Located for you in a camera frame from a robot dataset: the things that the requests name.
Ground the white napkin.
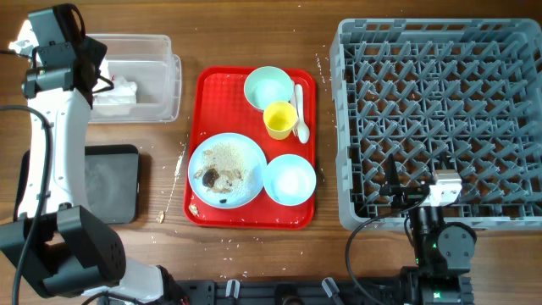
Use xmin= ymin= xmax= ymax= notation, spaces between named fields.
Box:
xmin=93 ymin=60 xmax=137 ymax=105

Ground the light blue bowl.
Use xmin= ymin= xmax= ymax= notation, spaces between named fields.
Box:
xmin=263 ymin=154 xmax=317 ymax=207

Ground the white plastic spoon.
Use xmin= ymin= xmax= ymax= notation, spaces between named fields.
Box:
xmin=294 ymin=84 xmax=310 ymax=144

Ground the yellow plastic cup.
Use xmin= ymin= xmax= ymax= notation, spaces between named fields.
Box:
xmin=263 ymin=101 xmax=298 ymax=140

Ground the mint green bowl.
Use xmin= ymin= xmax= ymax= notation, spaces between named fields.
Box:
xmin=243 ymin=66 xmax=294 ymax=112

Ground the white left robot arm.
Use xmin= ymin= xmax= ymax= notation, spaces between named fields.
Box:
xmin=1 ymin=3 xmax=182 ymax=304

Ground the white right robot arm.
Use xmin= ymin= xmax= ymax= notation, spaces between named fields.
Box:
xmin=379 ymin=155 xmax=477 ymax=305

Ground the grey dishwasher rack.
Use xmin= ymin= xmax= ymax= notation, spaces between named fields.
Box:
xmin=329 ymin=19 xmax=541 ymax=230

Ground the clear plastic waste bin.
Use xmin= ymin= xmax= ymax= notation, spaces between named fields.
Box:
xmin=90 ymin=34 xmax=182 ymax=124

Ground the black waste tray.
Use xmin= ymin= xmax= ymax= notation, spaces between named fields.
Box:
xmin=13 ymin=145 xmax=140 ymax=225

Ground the red serving tray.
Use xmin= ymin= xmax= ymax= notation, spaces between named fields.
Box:
xmin=183 ymin=66 xmax=317 ymax=230

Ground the light blue dirty plate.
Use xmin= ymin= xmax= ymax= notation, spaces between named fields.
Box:
xmin=188 ymin=133 xmax=268 ymax=209

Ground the food scrap on table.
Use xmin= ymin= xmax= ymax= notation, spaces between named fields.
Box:
xmin=157 ymin=210 xmax=165 ymax=224

